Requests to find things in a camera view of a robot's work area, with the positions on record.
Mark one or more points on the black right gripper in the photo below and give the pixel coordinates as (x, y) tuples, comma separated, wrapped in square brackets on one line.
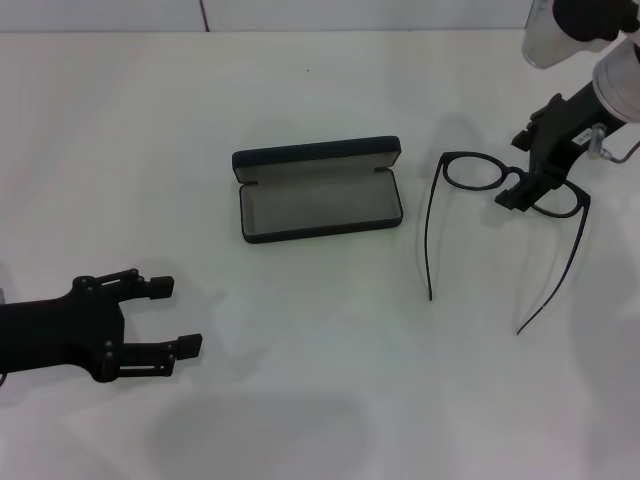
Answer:
[(565, 130)]

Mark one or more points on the black glasses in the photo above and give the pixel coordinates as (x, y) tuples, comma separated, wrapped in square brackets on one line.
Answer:
[(442, 170)]

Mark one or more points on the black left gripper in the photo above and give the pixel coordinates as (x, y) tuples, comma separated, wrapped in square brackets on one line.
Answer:
[(55, 332)]

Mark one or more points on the black glasses case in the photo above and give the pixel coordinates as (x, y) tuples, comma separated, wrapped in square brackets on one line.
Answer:
[(320, 205)]

